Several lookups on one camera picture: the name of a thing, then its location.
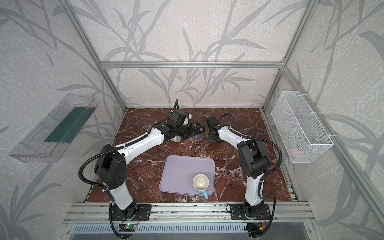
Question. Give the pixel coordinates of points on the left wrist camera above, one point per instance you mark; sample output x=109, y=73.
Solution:
x=187, y=119

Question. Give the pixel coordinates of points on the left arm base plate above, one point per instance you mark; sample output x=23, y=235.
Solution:
x=134, y=212

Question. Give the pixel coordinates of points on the white wire mesh basket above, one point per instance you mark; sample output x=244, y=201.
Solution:
x=299, y=127

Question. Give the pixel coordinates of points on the white mug blue outside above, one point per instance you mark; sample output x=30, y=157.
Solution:
x=201, y=184

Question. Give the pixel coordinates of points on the green circuit board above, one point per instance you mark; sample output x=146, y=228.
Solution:
x=128, y=227

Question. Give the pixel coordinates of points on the aluminium mounting rail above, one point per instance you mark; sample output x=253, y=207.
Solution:
x=204, y=212

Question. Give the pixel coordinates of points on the pink object in basket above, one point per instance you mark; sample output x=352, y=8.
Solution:
x=295, y=153

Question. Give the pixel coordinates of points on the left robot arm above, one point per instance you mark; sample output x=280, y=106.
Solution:
x=112, y=161

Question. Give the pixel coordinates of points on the lavender tray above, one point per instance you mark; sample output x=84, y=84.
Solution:
x=180, y=173

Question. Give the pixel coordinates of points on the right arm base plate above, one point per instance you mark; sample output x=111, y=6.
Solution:
x=240, y=211

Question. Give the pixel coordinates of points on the clear plastic wall bin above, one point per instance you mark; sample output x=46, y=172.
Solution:
x=48, y=141

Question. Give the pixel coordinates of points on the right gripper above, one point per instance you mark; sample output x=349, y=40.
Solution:
x=212, y=135

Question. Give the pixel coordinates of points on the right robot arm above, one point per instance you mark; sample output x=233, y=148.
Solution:
x=254, y=159

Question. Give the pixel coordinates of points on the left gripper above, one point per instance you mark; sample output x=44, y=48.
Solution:
x=191, y=129

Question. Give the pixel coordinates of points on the white mug purple handle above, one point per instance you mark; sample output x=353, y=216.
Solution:
x=197, y=138

